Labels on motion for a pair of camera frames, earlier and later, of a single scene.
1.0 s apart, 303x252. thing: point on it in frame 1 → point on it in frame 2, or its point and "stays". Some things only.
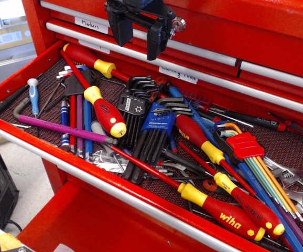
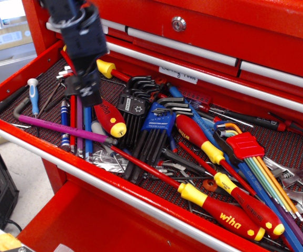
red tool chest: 214,147 stays
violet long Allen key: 60,127 stays
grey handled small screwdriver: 97,128 stays
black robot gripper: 158,34 → 79,22
